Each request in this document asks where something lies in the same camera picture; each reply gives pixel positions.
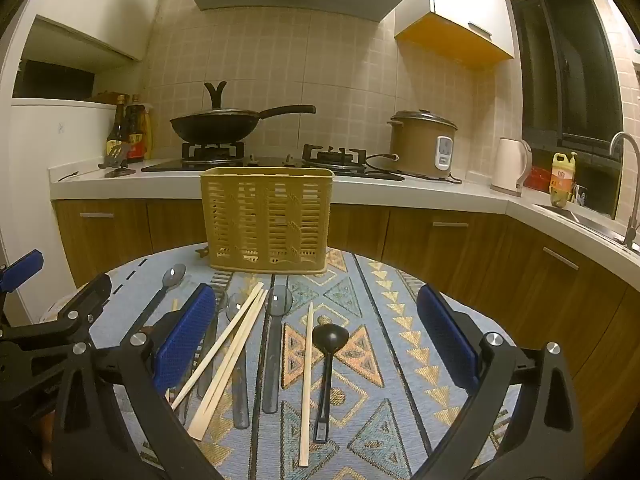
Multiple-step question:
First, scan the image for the white wall cabinet yellow underside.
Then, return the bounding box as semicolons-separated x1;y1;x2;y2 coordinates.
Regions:
393;0;516;72

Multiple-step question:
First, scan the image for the steel sink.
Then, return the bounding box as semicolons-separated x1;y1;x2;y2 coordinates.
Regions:
532;202;640;252

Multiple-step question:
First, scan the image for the yellow slotted plastic utensil basket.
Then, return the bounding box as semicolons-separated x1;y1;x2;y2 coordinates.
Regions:
200;166;336;276

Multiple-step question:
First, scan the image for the blue patterned tablecloth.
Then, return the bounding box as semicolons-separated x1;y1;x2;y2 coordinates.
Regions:
82;242;522;480

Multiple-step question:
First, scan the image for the white electric kettle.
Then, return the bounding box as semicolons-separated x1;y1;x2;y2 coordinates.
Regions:
489;137;534;197

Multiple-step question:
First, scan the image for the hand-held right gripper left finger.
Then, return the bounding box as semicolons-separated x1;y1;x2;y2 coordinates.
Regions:
52;282;226;480

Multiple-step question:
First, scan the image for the dark window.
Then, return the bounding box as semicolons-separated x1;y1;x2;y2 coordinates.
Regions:
510;0;627;217

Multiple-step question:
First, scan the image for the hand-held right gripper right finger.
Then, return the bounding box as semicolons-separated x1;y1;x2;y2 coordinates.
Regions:
415;284;586;480

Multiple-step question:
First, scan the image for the black gas stove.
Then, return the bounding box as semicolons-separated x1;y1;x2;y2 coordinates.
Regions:
141;142;406;183

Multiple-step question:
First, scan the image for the black power cable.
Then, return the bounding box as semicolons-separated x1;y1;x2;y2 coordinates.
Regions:
365;152;464;185

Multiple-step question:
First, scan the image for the yellow oil jug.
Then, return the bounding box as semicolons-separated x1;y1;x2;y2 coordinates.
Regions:
550;151;579;209

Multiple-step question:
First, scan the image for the brown rice cooker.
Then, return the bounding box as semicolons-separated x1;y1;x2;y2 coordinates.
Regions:
387;109;460;180

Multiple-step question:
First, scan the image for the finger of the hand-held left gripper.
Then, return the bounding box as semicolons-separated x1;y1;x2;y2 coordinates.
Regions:
0;250;45;293
54;274;114;334

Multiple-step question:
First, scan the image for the dark sauce bottle red label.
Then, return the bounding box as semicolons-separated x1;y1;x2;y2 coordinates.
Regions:
124;94;147;163

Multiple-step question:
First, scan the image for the large metal spoon grey handle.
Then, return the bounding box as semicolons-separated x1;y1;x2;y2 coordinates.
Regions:
261;285;294;415

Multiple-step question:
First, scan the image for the red packet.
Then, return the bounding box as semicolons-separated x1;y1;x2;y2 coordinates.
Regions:
525;164;554;192

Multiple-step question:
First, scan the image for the black plastic ladle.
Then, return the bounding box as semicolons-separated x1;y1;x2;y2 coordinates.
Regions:
312;324;350;444

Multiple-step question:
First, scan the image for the small metal spoon dark handle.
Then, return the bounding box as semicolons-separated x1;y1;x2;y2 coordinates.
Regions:
127;263;187;341

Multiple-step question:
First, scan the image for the slotted metal spatula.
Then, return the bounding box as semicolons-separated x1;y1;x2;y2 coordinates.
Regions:
98;143;133;170

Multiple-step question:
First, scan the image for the metal faucet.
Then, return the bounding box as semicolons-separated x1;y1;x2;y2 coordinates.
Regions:
608;131;640;251

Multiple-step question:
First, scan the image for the white refrigerator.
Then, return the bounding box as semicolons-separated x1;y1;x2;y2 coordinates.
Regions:
7;98;119;321

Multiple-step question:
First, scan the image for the black wok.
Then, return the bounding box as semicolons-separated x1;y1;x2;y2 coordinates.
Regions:
169;105;317;145

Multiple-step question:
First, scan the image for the black wok lid handle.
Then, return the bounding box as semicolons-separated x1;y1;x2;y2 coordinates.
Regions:
203;81;228;112

